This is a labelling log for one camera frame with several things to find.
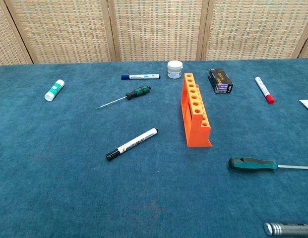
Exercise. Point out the red cap marker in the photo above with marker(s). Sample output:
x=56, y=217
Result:
x=264, y=89

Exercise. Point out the white green glue stick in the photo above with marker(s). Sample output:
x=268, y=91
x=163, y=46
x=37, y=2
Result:
x=54, y=90

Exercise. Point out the teal black large screwdriver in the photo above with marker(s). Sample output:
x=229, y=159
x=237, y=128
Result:
x=250, y=164

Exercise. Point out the silver black precision screwdriver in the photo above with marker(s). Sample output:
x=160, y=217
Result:
x=282, y=229

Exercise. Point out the blue cap whiteboard marker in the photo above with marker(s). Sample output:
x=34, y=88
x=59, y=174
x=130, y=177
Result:
x=141, y=76

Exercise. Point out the white round jar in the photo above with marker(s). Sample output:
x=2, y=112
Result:
x=175, y=70

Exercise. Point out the blue carpet table cover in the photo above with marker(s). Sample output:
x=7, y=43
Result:
x=69, y=186

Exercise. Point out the black purple small box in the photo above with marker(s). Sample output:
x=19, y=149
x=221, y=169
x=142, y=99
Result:
x=219, y=80

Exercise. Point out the orange tool rack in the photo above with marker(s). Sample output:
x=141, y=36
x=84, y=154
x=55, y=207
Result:
x=198, y=134

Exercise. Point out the black cap whiteboard marker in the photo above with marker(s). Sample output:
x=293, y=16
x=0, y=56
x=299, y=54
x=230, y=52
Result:
x=134, y=143

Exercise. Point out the green black small screwdriver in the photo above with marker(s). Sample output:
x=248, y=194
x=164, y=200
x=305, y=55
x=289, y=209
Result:
x=139, y=91

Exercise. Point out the woven wicker folding screen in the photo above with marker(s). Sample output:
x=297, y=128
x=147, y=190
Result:
x=156, y=29

